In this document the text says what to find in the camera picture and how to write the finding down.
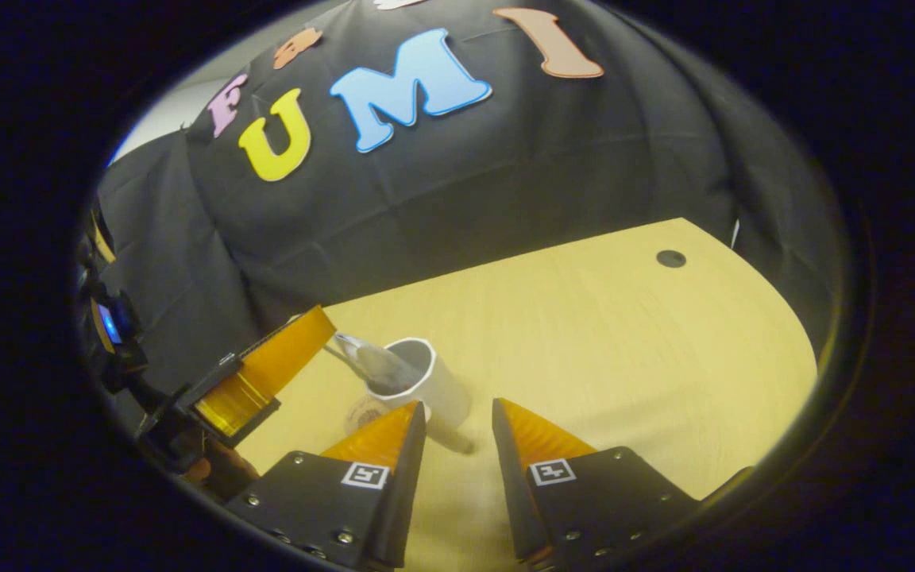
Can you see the black desk grommet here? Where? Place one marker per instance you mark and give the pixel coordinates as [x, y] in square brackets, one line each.
[670, 258]

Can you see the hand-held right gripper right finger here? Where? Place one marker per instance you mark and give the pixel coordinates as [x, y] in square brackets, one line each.
[509, 485]

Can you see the black backdrop cloth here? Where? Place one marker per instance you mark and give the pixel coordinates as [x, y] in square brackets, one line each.
[505, 175]

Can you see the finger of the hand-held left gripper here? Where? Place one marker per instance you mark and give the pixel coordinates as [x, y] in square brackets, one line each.
[275, 361]

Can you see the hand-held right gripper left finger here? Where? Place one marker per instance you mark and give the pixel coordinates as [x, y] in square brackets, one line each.
[406, 485]

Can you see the white toothpaste tube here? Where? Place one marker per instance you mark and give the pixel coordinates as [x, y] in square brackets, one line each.
[382, 365]

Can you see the white cup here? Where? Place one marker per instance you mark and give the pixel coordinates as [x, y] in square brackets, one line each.
[445, 393]

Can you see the round wooden coaster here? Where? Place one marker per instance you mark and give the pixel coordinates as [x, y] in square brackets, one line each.
[362, 413]

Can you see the wooden desktop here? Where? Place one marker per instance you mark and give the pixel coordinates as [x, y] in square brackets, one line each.
[624, 357]

